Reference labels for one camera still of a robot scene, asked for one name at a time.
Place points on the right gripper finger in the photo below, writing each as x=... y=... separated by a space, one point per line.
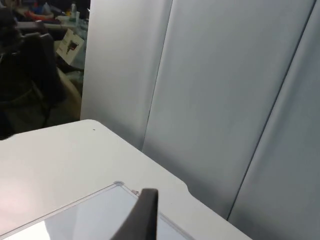
x=142 y=220

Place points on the grey-framed whiteboard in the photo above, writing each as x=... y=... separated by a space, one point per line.
x=87 y=215

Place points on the black office chair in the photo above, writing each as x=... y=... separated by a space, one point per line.
x=30 y=75

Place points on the white cardboard box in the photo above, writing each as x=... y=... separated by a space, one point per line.
x=68 y=46

